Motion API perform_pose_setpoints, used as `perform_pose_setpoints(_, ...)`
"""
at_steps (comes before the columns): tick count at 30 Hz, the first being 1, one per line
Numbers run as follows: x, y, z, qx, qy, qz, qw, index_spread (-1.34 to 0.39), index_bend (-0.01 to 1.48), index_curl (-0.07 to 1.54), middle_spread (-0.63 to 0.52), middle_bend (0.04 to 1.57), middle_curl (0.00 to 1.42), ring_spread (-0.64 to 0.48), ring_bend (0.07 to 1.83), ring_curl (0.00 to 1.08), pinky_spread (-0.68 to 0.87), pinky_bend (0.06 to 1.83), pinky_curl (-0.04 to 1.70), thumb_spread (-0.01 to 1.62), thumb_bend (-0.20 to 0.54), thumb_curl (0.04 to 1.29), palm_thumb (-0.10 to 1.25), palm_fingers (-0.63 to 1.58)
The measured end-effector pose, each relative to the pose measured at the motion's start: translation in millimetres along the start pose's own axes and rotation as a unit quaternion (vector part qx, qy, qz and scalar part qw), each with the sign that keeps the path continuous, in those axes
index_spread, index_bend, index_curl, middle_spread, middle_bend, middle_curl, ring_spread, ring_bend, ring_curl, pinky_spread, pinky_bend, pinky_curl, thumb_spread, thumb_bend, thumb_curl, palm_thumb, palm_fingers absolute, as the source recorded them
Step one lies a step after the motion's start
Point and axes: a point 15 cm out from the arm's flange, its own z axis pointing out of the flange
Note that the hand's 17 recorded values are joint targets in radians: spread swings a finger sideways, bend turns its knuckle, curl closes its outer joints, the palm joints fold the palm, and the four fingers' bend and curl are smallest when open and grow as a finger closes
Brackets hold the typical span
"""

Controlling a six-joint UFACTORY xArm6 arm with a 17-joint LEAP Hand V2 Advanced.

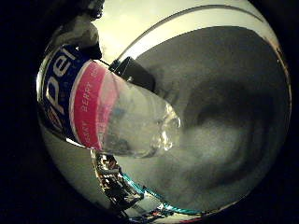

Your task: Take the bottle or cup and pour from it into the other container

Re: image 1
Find clear plastic bottle blue label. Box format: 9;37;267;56
36;44;182;160

